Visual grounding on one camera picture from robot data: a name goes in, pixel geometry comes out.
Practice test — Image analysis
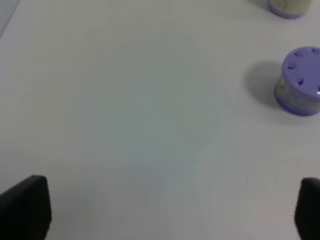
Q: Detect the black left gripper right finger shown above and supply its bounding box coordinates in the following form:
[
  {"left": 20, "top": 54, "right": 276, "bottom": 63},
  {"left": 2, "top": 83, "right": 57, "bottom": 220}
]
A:
[{"left": 294, "top": 177, "right": 320, "bottom": 240}]

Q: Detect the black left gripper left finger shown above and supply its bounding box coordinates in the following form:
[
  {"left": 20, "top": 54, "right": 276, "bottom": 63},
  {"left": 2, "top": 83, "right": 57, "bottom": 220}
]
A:
[{"left": 0, "top": 175, "right": 52, "bottom": 240}]

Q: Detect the purple lidded round container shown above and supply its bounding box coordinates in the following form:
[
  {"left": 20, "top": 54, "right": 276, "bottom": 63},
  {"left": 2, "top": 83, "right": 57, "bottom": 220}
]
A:
[{"left": 273, "top": 46, "right": 320, "bottom": 117}]

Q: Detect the purple white bottle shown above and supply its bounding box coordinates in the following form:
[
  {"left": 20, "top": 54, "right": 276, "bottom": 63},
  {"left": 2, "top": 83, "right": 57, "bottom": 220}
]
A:
[{"left": 267, "top": 0, "right": 313, "bottom": 20}]

